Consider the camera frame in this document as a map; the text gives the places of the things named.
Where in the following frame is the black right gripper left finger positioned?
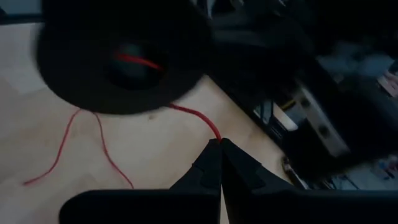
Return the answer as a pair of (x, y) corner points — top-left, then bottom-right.
(58, 139), (222, 224)

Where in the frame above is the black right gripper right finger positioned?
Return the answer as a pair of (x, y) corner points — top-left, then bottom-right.
(221, 138), (398, 224)

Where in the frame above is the red cord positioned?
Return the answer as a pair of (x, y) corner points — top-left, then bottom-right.
(23, 53), (222, 190)

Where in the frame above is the black cord spool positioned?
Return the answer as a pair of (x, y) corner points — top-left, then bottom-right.
(35, 0), (215, 115)

